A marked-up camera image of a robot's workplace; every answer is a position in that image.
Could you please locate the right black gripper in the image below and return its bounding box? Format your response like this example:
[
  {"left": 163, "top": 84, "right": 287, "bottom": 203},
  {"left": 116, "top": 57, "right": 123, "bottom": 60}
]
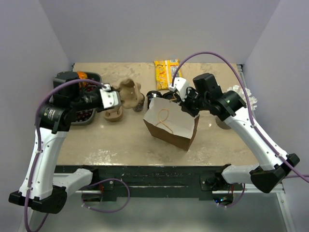
[{"left": 177, "top": 87, "right": 210, "bottom": 117}]

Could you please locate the brown paper bag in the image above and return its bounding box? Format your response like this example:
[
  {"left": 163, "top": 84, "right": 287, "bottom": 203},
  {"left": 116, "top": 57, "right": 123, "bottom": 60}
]
[{"left": 143, "top": 97, "right": 199, "bottom": 151}]

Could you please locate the cardboard cup carrier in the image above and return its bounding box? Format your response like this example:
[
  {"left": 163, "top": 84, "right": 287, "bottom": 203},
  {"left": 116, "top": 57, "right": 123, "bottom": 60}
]
[
  {"left": 116, "top": 78, "right": 143, "bottom": 109},
  {"left": 104, "top": 107, "right": 123, "bottom": 122}
]

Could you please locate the dark coffee cup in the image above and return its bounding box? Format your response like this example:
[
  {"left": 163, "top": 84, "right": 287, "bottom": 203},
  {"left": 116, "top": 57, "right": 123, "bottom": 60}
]
[
  {"left": 133, "top": 95, "right": 145, "bottom": 112},
  {"left": 146, "top": 90, "right": 162, "bottom": 108}
]

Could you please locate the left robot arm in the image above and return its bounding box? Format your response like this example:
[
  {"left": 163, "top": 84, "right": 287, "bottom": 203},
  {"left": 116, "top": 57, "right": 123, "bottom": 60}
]
[{"left": 9, "top": 72, "right": 119, "bottom": 214}]

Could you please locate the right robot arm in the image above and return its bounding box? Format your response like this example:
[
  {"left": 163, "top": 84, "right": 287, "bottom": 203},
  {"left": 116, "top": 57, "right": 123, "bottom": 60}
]
[{"left": 170, "top": 73, "right": 300, "bottom": 193}]

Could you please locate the purple grapes bunch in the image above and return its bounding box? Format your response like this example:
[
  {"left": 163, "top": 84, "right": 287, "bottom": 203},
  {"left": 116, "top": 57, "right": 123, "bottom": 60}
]
[{"left": 73, "top": 83, "right": 96, "bottom": 125}]

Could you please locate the black fruit tray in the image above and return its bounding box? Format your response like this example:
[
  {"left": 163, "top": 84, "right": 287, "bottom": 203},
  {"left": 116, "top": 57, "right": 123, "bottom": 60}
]
[{"left": 72, "top": 71, "right": 101, "bottom": 126}]

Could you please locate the orange toy pineapple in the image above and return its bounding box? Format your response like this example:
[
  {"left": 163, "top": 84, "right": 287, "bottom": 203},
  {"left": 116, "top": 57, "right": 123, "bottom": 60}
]
[{"left": 77, "top": 71, "right": 88, "bottom": 79}]

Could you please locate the grey straw holder cup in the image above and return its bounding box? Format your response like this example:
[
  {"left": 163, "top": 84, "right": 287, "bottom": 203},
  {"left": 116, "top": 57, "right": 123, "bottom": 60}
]
[{"left": 215, "top": 117, "right": 231, "bottom": 130}]

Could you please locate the yellow snack bag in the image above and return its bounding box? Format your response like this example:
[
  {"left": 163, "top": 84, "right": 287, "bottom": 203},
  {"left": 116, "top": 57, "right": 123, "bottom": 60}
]
[{"left": 154, "top": 59, "right": 180, "bottom": 90}]

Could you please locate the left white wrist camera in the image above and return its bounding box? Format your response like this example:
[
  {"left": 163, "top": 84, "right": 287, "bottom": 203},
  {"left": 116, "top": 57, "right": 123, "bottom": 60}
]
[{"left": 99, "top": 84, "right": 121, "bottom": 110}]

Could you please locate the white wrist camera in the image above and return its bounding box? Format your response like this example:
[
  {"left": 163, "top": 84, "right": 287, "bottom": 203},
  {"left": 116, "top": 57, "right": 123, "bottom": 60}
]
[
  {"left": 99, "top": 84, "right": 121, "bottom": 110},
  {"left": 169, "top": 77, "right": 190, "bottom": 102}
]

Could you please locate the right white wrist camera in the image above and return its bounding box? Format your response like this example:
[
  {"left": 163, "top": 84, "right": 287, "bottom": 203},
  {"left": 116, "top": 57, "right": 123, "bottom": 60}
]
[{"left": 169, "top": 77, "right": 190, "bottom": 102}]

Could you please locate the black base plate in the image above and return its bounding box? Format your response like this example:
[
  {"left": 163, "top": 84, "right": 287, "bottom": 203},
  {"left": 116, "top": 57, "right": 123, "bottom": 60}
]
[{"left": 54, "top": 165, "right": 269, "bottom": 203}]

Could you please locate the aluminium frame rail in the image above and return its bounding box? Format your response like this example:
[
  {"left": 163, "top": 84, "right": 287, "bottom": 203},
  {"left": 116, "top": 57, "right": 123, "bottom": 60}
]
[{"left": 53, "top": 173, "right": 285, "bottom": 193}]

